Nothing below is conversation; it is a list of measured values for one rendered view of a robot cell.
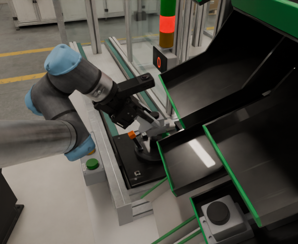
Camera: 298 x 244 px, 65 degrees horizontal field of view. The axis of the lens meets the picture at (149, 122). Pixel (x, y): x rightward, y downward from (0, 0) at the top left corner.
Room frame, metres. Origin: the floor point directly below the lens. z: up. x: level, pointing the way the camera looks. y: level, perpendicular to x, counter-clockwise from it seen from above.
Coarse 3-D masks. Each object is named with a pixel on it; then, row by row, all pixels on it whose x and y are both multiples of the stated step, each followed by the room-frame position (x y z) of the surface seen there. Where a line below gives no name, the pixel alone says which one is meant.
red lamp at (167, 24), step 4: (160, 16) 0.80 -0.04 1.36; (164, 16) 0.79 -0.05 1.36; (168, 16) 0.79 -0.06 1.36; (172, 16) 0.79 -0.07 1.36; (160, 20) 0.80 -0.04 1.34; (164, 20) 0.79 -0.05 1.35; (168, 20) 0.79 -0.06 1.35; (172, 20) 0.79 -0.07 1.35; (160, 24) 0.80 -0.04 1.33; (164, 24) 0.79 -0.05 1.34; (168, 24) 0.79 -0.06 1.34; (172, 24) 0.79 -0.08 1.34; (160, 28) 0.80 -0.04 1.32; (164, 28) 0.79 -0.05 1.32; (168, 28) 0.79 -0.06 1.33; (172, 28) 0.79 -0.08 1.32; (164, 32) 0.79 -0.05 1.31; (168, 32) 0.79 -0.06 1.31
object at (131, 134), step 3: (129, 132) 0.57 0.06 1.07; (132, 132) 0.56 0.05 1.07; (138, 132) 0.57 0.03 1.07; (129, 135) 0.56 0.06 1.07; (132, 135) 0.55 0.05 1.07; (135, 135) 0.56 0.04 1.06; (138, 135) 0.56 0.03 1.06; (132, 138) 0.55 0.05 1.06; (135, 138) 0.56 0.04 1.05; (135, 141) 0.56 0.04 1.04; (138, 144) 0.56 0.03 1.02; (138, 147) 0.56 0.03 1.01; (141, 147) 0.57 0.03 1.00
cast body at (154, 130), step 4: (152, 112) 0.60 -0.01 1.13; (156, 112) 0.60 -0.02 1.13; (152, 116) 0.58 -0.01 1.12; (156, 116) 0.58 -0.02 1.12; (160, 116) 0.59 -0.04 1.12; (160, 120) 0.57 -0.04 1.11; (160, 124) 0.57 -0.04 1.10; (164, 124) 0.59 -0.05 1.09; (168, 124) 0.60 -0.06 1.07; (152, 128) 0.57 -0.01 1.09; (156, 128) 0.57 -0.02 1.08; (160, 128) 0.57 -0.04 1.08; (164, 128) 0.58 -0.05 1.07; (148, 132) 0.56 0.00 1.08; (152, 132) 0.57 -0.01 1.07; (156, 132) 0.57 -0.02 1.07; (160, 132) 0.57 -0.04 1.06; (164, 132) 0.58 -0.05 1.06; (148, 136) 0.56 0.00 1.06
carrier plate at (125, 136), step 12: (144, 132) 0.68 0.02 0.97; (168, 132) 0.68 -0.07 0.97; (120, 144) 0.62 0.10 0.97; (132, 144) 0.62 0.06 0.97; (120, 156) 0.56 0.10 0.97; (132, 156) 0.56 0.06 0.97; (132, 168) 0.50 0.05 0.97; (144, 168) 0.50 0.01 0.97; (156, 168) 0.50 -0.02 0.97; (132, 180) 0.46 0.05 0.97; (144, 180) 0.46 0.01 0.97; (156, 180) 0.46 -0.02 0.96
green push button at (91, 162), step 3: (90, 159) 0.54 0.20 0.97; (93, 159) 0.54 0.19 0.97; (96, 159) 0.54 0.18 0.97; (87, 162) 0.53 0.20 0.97; (90, 162) 0.53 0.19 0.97; (93, 162) 0.53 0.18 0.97; (96, 162) 0.53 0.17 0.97; (87, 165) 0.52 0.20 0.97; (90, 165) 0.52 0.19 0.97; (93, 165) 0.52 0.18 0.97; (96, 165) 0.52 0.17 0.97; (90, 168) 0.51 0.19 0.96
